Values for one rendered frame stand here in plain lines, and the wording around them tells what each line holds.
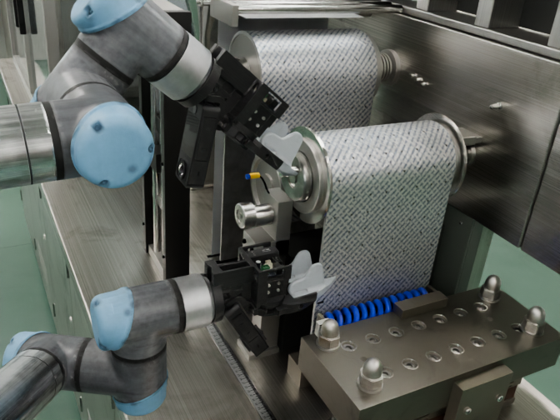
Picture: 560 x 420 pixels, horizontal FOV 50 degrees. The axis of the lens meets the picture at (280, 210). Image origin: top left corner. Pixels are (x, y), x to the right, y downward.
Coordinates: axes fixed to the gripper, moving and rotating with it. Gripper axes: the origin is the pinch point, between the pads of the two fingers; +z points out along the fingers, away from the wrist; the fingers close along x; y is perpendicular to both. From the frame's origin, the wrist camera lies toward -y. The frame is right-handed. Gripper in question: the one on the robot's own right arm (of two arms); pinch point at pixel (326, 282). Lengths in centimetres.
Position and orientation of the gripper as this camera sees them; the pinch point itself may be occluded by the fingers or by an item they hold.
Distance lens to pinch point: 94.5
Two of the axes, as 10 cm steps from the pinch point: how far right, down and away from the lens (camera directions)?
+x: -4.6, -4.4, 7.7
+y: 0.8, -8.8, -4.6
